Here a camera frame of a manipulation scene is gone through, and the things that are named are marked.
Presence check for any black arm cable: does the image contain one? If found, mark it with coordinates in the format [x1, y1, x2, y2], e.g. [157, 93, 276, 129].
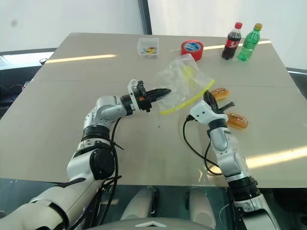
[183, 115, 225, 176]
[71, 116, 126, 230]

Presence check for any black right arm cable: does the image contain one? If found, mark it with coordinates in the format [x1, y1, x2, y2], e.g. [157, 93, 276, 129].
[183, 115, 225, 176]

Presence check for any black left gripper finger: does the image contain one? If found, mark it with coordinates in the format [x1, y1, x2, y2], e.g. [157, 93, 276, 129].
[151, 93, 169, 103]
[146, 88, 172, 96]

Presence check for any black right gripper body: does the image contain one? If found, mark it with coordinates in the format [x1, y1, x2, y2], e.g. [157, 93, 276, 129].
[208, 101, 225, 114]

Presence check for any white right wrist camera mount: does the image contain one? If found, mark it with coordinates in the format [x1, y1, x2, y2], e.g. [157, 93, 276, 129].
[189, 100, 229, 125]

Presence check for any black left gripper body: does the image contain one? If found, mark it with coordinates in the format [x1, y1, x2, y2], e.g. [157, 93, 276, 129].
[134, 80, 153, 113]

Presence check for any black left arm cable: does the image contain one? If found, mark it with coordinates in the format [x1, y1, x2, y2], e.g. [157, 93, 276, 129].
[71, 116, 126, 230]

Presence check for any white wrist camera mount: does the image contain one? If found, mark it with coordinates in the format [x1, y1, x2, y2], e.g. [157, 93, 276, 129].
[189, 100, 229, 125]
[127, 80, 145, 111]

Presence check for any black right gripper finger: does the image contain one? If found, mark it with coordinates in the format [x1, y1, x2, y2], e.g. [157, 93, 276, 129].
[203, 91, 218, 108]
[220, 102, 236, 113]

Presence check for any grey rounded robot leg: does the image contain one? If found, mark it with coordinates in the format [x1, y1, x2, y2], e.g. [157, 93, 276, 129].
[188, 187, 217, 229]
[119, 186, 159, 221]

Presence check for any clear plastic bag yellow zip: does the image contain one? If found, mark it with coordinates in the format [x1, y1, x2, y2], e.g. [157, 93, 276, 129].
[154, 53, 216, 116]

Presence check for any dark side desk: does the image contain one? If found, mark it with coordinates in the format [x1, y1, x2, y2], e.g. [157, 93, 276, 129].
[0, 47, 58, 116]

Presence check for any orange hot dog bun snack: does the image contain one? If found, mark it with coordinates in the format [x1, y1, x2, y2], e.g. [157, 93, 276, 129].
[210, 87, 231, 101]
[226, 113, 249, 131]

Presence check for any cola bottle red cap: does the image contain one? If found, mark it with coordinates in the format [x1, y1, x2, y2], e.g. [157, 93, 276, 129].
[221, 22, 243, 61]

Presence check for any grey robot torso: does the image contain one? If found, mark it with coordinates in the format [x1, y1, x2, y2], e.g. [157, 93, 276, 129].
[88, 217, 217, 230]

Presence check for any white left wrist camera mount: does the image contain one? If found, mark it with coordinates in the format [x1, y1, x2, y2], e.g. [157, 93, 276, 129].
[127, 80, 145, 111]

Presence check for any green soda bottle yellow cap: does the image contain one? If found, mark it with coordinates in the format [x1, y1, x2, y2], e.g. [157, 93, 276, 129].
[237, 23, 263, 62]

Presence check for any red tape roll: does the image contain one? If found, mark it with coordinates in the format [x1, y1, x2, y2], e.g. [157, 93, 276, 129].
[180, 39, 204, 62]

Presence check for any clear box with coloured bits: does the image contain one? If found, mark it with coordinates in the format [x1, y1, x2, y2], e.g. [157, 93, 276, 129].
[137, 37, 160, 59]

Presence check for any dark vertical wall post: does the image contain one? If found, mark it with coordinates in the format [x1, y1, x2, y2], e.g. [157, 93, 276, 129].
[138, 0, 153, 35]

